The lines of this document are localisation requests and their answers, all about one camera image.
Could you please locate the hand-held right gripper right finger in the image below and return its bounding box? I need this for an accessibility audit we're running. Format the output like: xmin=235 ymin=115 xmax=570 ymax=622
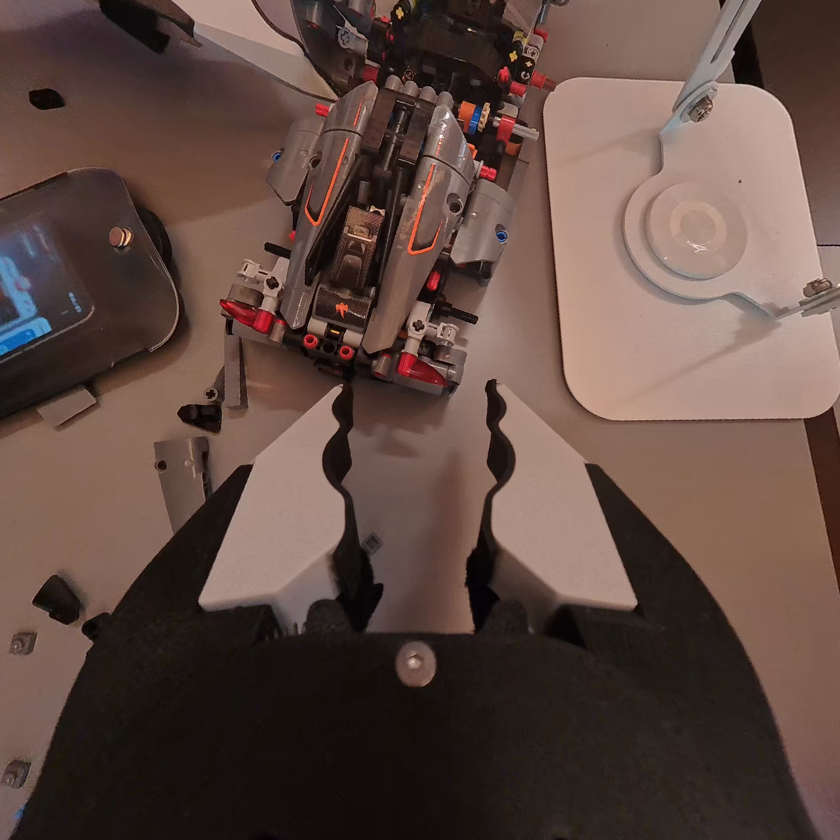
xmin=462 ymin=379 xmax=639 ymax=634

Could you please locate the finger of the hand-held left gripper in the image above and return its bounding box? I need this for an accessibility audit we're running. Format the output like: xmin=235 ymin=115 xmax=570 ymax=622
xmin=190 ymin=20 xmax=345 ymax=96

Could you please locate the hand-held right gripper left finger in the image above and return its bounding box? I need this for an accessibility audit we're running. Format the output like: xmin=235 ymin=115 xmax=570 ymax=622
xmin=199 ymin=384 xmax=383 ymax=634

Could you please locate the lego car model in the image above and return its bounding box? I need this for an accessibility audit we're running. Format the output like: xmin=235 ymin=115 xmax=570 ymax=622
xmin=220 ymin=0 xmax=559 ymax=398

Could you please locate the grey curved lego panel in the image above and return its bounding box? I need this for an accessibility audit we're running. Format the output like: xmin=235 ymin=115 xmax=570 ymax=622
xmin=154 ymin=436 xmax=214 ymax=536

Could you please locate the long grey lego wedge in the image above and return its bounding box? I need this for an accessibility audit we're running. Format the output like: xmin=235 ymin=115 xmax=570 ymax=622
xmin=223 ymin=331 xmax=249 ymax=411

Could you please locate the dark curved lego slope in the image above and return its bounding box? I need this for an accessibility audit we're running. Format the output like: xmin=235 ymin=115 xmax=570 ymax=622
xmin=33 ymin=576 xmax=83 ymax=624

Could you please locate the light grey flat lego piece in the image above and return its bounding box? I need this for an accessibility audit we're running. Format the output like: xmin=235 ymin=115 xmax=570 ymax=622
xmin=36 ymin=386 xmax=99 ymax=427

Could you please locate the clear round disc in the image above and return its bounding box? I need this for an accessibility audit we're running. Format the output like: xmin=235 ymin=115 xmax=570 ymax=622
xmin=646 ymin=200 xmax=749 ymax=280

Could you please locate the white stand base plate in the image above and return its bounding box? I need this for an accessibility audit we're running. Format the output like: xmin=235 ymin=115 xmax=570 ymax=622
xmin=543 ymin=77 xmax=840 ymax=421

